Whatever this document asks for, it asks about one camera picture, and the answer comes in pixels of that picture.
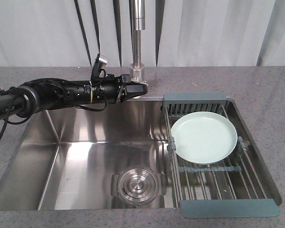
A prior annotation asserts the light green round plate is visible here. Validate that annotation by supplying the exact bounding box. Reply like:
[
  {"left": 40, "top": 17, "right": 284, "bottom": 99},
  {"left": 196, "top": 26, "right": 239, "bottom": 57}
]
[{"left": 171, "top": 112, "right": 238, "bottom": 164}]

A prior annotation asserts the black camera cable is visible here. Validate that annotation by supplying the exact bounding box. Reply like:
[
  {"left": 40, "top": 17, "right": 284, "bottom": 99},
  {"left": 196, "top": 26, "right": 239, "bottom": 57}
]
[{"left": 0, "top": 68, "right": 109, "bottom": 155}]

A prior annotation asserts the stainless steel sink basin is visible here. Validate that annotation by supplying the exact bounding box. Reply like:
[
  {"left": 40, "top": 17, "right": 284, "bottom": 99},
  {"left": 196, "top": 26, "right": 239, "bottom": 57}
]
[{"left": 0, "top": 97, "right": 283, "bottom": 211}]

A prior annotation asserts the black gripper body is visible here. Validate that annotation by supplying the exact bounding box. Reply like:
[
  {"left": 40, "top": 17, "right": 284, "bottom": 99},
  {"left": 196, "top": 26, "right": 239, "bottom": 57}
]
[{"left": 85, "top": 74, "right": 124, "bottom": 104}]

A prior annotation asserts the chrome kitchen faucet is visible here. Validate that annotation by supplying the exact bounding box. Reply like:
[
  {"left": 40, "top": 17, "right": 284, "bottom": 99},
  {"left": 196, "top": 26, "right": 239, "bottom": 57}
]
[{"left": 129, "top": 0, "right": 148, "bottom": 93}]

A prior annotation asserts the round steel sink drain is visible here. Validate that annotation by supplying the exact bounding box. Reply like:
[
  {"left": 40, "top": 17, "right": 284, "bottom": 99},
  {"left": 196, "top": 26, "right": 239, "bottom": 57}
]
[{"left": 111, "top": 166, "right": 167, "bottom": 208}]

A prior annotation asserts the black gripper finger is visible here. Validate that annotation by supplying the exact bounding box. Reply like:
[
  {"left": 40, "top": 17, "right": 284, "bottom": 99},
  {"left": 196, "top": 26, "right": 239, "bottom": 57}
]
[
  {"left": 121, "top": 74, "right": 148, "bottom": 94},
  {"left": 120, "top": 93, "right": 146, "bottom": 103}
]

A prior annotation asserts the grey over-sink drying rack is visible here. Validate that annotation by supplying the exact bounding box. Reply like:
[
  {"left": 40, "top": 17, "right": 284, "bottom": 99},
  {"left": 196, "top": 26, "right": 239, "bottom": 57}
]
[{"left": 161, "top": 92, "right": 282, "bottom": 219}]

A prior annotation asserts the white pleated curtain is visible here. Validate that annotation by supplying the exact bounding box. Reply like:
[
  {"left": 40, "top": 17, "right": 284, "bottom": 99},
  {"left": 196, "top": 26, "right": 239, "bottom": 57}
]
[{"left": 0, "top": 0, "right": 285, "bottom": 67}]

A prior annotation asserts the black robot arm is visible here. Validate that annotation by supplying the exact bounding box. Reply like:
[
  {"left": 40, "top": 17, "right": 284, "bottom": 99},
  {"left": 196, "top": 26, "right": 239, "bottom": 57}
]
[{"left": 0, "top": 74, "right": 148, "bottom": 120}]

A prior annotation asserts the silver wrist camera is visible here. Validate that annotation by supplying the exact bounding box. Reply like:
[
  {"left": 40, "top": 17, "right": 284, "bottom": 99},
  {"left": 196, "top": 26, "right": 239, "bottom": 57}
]
[{"left": 91, "top": 53, "right": 108, "bottom": 80}]

